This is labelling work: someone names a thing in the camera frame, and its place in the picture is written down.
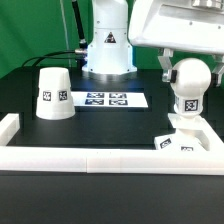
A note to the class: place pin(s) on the white lamp bulb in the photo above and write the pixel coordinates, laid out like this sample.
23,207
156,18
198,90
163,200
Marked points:
192,80

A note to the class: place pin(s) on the white fiducial marker sheet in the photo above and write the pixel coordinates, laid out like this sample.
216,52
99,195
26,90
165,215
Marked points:
109,99

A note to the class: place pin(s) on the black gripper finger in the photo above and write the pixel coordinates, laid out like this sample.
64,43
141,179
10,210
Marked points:
218,71
164,57

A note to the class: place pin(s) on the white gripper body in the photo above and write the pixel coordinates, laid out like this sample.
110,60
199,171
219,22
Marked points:
182,25

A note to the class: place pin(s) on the white lamp shade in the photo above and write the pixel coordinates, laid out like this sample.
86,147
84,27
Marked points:
54,101

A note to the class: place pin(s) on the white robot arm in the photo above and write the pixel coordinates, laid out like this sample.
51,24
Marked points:
110,52

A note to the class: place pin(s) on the white U-shaped border frame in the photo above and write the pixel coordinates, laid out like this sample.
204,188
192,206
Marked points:
209,162

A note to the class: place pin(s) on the white lamp base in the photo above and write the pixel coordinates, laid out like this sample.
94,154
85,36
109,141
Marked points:
187,136

